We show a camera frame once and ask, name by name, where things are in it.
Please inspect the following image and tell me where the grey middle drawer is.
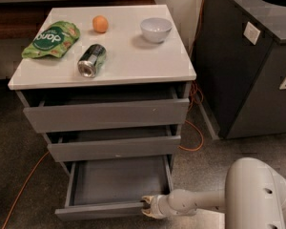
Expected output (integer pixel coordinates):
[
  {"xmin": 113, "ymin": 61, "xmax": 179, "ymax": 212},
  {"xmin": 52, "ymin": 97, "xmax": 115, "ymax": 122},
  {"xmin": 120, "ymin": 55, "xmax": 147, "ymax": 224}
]
[{"xmin": 48, "ymin": 126, "xmax": 181, "ymax": 162}]

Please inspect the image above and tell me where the green soda can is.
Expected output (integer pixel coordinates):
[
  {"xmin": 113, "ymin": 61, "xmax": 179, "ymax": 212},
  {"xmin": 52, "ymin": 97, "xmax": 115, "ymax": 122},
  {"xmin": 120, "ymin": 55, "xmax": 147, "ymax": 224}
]
[{"xmin": 77, "ymin": 44, "xmax": 107, "ymax": 77}]

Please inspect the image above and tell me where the grey top drawer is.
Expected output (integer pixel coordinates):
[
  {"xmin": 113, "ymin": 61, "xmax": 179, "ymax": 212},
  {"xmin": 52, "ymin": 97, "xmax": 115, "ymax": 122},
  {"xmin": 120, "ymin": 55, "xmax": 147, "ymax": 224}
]
[{"xmin": 24, "ymin": 85, "xmax": 189, "ymax": 133}]

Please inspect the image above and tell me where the green snack bag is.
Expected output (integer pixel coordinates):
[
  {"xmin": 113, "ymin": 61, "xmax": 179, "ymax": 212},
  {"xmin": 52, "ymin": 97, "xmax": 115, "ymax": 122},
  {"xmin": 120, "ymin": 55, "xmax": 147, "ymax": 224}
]
[{"xmin": 22, "ymin": 21, "xmax": 80, "ymax": 58}]

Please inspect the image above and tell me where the white bowl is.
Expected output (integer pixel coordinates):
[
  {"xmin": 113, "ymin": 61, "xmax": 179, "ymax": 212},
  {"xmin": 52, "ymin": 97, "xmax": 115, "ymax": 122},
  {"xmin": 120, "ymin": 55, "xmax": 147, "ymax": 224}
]
[{"xmin": 140, "ymin": 17, "xmax": 173, "ymax": 43}]

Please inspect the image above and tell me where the dark waste bin cabinet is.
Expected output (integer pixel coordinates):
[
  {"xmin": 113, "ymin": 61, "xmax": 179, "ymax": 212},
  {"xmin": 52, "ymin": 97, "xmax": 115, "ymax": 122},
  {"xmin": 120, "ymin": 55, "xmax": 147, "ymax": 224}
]
[{"xmin": 192, "ymin": 0, "xmax": 286, "ymax": 138}]

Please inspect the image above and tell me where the white label sticker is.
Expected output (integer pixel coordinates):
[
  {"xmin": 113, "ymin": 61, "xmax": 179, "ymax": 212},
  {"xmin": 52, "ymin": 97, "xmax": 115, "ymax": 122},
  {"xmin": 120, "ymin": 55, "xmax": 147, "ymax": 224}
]
[{"xmin": 243, "ymin": 22, "xmax": 260, "ymax": 45}]

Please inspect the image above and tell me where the grey drawer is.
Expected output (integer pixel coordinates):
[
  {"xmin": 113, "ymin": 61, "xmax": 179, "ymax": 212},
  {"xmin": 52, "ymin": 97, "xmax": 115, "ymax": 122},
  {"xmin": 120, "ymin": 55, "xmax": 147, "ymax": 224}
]
[
  {"xmin": 24, "ymin": 85, "xmax": 189, "ymax": 133},
  {"xmin": 48, "ymin": 126, "xmax": 181, "ymax": 162},
  {"xmin": 55, "ymin": 156, "xmax": 173, "ymax": 220}
]

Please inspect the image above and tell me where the grey drawer cabinet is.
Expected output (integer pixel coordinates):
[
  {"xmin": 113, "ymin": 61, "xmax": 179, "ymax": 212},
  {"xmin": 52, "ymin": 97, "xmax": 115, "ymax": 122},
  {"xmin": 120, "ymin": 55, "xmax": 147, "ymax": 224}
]
[{"xmin": 9, "ymin": 5, "xmax": 196, "ymax": 171}]

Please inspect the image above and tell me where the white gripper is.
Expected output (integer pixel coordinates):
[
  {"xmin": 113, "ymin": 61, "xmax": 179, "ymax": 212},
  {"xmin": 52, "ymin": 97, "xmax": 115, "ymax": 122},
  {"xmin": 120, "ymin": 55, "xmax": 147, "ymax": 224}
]
[{"xmin": 141, "ymin": 195, "xmax": 171, "ymax": 219}]

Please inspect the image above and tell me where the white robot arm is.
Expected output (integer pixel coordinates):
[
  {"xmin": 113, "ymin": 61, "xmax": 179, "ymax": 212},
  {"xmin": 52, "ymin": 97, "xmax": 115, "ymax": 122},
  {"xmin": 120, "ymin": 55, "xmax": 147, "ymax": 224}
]
[{"xmin": 142, "ymin": 157, "xmax": 286, "ymax": 229}]

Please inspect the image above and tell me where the orange fruit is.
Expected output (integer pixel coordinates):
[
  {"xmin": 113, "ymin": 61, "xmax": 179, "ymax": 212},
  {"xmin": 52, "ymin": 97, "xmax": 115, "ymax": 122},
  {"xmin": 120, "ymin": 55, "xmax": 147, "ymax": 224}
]
[{"xmin": 92, "ymin": 15, "xmax": 109, "ymax": 33}]

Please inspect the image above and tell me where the orange cable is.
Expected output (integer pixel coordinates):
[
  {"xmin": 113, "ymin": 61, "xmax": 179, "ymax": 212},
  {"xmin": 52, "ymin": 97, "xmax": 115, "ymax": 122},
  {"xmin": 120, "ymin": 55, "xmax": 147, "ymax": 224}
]
[{"xmin": 1, "ymin": 0, "xmax": 215, "ymax": 229}]

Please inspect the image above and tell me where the grey bottom drawer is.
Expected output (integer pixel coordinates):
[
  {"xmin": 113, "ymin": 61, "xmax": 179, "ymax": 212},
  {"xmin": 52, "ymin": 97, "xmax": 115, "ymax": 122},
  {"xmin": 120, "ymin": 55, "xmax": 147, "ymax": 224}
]
[{"xmin": 55, "ymin": 156, "xmax": 173, "ymax": 220}]

